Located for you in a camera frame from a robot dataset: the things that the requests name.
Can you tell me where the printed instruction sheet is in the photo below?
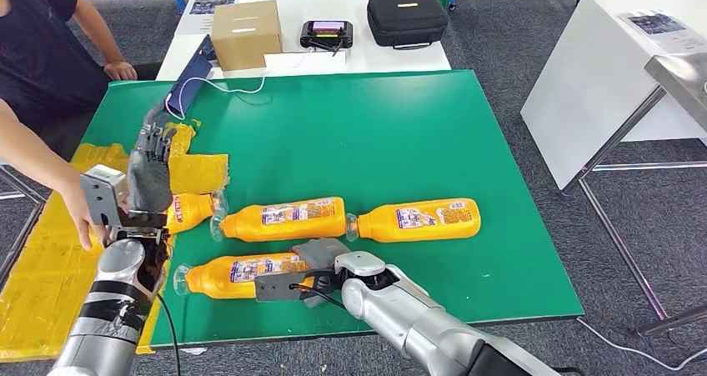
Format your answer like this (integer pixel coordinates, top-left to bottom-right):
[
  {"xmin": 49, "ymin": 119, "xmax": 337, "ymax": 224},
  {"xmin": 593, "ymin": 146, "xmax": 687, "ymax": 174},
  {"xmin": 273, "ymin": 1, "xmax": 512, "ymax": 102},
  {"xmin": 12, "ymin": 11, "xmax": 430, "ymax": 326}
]
[{"xmin": 618, "ymin": 9, "xmax": 707, "ymax": 54}]

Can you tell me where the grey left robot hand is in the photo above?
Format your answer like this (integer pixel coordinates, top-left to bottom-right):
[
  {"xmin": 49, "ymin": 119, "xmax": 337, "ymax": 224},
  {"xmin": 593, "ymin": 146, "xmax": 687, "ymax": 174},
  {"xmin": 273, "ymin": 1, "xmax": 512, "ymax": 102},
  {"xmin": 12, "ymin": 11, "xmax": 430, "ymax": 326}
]
[{"xmin": 127, "ymin": 107, "xmax": 178, "ymax": 214}]

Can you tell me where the white floor cable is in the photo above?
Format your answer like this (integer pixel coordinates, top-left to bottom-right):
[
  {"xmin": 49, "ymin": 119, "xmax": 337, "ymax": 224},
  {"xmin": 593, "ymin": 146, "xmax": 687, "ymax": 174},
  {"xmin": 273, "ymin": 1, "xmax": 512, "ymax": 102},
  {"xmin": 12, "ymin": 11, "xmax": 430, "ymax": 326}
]
[{"xmin": 577, "ymin": 317, "xmax": 707, "ymax": 372}]

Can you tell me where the dark blue tablet case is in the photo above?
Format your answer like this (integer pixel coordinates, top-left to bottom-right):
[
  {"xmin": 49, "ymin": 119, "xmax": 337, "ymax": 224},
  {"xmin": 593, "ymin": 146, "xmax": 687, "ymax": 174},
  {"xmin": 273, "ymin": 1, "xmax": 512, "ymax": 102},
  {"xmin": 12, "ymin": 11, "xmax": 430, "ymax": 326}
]
[{"xmin": 164, "ymin": 33, "xmax": 218, "ymax": 122}]

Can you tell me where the steel table with legs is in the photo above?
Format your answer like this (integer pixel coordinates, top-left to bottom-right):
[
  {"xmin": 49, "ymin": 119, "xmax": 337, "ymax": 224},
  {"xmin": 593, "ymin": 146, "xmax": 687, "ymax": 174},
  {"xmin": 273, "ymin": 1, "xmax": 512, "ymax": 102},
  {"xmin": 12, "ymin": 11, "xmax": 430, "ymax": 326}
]
[{"xmin": 560, "ymin": 52, "xmax": 707, "ymax": 338}]

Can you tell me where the person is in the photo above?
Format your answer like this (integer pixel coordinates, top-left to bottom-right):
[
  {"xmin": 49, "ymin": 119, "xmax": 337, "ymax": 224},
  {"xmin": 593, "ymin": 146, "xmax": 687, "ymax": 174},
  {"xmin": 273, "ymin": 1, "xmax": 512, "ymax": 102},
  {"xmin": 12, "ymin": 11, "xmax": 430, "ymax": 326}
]
[{"xmin": 0, "ymin": 0, "xmax": 161, "ymax": 252}]

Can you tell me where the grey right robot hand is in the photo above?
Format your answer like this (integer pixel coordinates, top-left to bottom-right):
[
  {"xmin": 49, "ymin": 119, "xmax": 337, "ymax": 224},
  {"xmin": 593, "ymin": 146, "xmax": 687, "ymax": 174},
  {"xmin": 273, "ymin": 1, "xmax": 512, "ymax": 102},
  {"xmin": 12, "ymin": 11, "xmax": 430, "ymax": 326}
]
[{"xmin": 291, "ymin": 238, "xmax": 352, "ymax": 273}]

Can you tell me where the person's left hand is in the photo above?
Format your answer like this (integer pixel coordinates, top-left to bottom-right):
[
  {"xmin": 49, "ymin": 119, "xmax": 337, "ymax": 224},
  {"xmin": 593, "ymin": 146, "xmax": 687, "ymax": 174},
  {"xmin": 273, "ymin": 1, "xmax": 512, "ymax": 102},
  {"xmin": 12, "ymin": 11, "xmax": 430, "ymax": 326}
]
[{"xmin": 103, "ymin": 60, "xmax": 138, "ymax": 82}]

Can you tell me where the person's right hand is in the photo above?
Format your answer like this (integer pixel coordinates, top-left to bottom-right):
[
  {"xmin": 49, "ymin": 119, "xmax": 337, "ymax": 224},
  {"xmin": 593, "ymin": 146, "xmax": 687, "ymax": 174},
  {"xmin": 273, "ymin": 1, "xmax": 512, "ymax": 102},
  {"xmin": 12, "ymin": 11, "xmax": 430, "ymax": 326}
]
[{"xmin": 58, "ymin": 168, "xmax": 108, "ymax": 252}]

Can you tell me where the black carrying case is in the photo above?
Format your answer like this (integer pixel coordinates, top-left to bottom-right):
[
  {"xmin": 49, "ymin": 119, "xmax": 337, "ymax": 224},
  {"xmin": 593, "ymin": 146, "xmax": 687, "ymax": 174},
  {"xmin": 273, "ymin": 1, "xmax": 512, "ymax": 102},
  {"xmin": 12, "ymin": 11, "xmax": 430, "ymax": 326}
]
[{"xmin": 366, "ymin": 0, "xmax": 450, "ymax": 51}]

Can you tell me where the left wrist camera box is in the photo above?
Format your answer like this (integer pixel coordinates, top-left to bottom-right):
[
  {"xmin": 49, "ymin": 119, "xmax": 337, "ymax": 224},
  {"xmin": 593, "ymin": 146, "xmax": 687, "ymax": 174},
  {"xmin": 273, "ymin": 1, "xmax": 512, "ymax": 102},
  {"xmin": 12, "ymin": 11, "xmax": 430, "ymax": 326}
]
[{"xmin": 79, "ymin": 164, "xmax": 129, "ymax": 228}]

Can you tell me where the brown cardboard box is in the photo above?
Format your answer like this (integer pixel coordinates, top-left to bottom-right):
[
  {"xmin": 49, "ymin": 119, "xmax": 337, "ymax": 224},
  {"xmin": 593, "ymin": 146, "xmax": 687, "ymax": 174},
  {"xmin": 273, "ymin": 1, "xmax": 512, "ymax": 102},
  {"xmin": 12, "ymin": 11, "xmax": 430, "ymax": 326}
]
[{"xmin": 210, "ymin": 0, "xmax": 283, "ymax": 73}]

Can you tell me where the white charging cable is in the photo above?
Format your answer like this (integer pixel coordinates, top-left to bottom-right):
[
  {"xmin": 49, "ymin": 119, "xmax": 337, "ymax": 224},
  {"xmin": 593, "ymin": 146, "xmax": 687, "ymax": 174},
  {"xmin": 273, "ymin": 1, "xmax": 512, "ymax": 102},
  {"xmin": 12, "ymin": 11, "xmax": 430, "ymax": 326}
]
[{"xmin": 165, "ymin": 75, "xmax": 268, "ymax": 122}]

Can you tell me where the yellow tape sheet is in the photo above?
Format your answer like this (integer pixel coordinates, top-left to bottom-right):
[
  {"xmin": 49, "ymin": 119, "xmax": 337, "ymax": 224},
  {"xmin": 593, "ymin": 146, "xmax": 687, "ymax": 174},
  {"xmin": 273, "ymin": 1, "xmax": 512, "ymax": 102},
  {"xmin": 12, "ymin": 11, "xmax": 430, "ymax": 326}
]
[{"xmin": 0, "ymin": 119, "xmax": 231, "ymax": 363}]

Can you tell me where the printed paper sheet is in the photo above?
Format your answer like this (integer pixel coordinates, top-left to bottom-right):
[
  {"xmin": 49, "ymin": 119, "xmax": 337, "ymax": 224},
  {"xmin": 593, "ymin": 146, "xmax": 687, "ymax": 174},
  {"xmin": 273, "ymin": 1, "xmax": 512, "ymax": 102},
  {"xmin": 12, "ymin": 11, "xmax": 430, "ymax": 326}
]
[{"xmin": 184, "ymin": 0, "xmax": 238, "ymax": 33}]

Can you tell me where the black handheld controller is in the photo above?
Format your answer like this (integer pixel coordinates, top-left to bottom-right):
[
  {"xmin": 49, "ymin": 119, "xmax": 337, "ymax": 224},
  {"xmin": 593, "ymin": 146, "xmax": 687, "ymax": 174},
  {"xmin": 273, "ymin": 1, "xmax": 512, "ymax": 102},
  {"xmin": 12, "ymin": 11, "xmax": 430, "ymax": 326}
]
[{"xmin": 298, "ymin": 19, "xmax": 354, "ymax": 53}]

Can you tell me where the orange detergent bottle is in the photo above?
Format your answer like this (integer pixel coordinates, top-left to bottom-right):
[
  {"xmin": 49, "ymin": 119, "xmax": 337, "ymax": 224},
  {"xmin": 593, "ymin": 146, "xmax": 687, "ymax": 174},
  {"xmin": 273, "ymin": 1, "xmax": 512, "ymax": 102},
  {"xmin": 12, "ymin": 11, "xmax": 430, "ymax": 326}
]
[
  {"xmin": 173, "ymin": 252, "xmax": 313, "ymax": 301},
  {"xmin": 345, "ymin": 198, "xmax": 482, "ymax": 244},
  {"xmin": 209, "ymin": 196, "xmax": 348, "ymax": 243},
  {"xmin": 165, "ymin": 191, "xmax": 228, "ymax": 237}
]

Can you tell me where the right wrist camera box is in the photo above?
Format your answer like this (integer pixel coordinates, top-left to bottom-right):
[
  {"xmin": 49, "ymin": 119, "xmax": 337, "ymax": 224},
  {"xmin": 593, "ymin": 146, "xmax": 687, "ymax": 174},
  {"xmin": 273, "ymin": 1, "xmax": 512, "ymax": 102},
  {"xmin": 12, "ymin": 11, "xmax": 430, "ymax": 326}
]
[{"xmin": 253, "ymin": 269, "xmax": 322, "ymax": 303}]

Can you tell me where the green table mat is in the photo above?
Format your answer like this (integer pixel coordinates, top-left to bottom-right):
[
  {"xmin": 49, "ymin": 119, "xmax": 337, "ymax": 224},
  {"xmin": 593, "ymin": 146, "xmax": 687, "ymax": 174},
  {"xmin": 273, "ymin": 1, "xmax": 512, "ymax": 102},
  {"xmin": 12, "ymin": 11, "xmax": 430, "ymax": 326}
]
[{"xmin": 74, "ymin": 69, "xmax": 585, "ymax": 351}]

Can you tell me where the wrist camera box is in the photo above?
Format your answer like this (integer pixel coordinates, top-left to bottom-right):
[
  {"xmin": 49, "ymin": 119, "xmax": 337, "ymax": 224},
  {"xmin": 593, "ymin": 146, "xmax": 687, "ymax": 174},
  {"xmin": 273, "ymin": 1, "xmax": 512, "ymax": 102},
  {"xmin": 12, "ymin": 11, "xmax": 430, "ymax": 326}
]
[
  {"xmin": 253, "ymin": 269, "xmax": 322, "ymax": 303},
  {"xmin": 79, "ymin": 164, "xmax": 129, "ymax": 228}
]

